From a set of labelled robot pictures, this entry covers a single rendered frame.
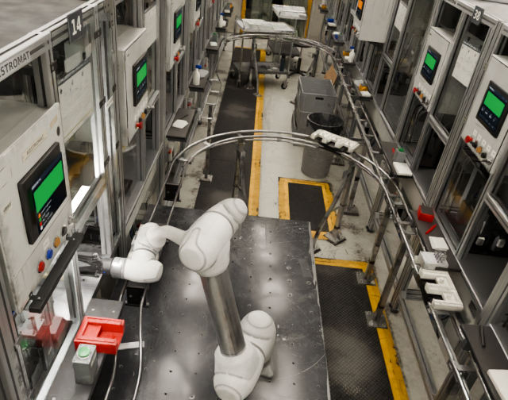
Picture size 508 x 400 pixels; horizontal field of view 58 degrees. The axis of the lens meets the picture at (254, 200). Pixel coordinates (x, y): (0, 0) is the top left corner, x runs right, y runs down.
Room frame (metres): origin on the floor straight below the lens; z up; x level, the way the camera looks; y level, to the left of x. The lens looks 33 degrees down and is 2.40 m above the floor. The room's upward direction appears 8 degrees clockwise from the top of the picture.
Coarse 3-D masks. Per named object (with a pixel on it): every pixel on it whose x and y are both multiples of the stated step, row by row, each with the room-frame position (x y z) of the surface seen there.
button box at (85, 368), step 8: (80, 344) 1.05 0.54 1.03; (88, 344) 1.06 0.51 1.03; (96, 352) 1.05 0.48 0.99; (72, 360) 0.98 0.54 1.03; (80, 360) 0.99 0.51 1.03; (88, 360) 0.99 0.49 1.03; (96, 360) 1.05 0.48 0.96; (80, 368) 0.98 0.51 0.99; (88, 368) 0.98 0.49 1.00; (96, 368) 1.04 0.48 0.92; (80, 376) 0.98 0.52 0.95; (88, 376) 0.98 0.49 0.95
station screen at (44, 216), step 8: (56, 160) 1.16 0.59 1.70; (48, 168) 1.11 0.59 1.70; (40, 176) 1.05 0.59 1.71; (64, 176) 1.20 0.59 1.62; (40, 184) 1.05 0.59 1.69; (64, 184) 1.19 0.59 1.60; (32, 192) 0.99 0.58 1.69; (56, 192) 1.13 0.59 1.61; (64, 192) 1.19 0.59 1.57; (48, 200) 1.08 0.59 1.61; (56, 200) 1.13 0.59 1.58; (40, 208) 1.03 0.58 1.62; (48, 208) 1.07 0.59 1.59; (56, 208) 1.12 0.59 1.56; (40, 216) 1.02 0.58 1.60; (48, 216) 1.06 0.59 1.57; (40, 224) 1.01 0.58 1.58; (40, 232) 1.00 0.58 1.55
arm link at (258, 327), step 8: (256, 312) 1.39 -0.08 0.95; (264, 312) 1.40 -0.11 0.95; (248, 320) 1.34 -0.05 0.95; (256, 320) 1.34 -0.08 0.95; (264, 320) 1.35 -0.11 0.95; (272, 320) 1.37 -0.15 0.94; (248, 328) 1.31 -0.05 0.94; (256, 328) 1.31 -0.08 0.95; (264, 328) 1.31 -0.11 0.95; (272, 328) 1.34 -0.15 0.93; (248, 336) 1.29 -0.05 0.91; (256, 336) 1.29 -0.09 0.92; (264, 336) 1.29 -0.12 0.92; (272, 336) 1.32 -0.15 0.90; (256, 344) 1.26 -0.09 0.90; (264, 344) 1.27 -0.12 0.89; (272, 344) 1.32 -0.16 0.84; (264, 352) 1.25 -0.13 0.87
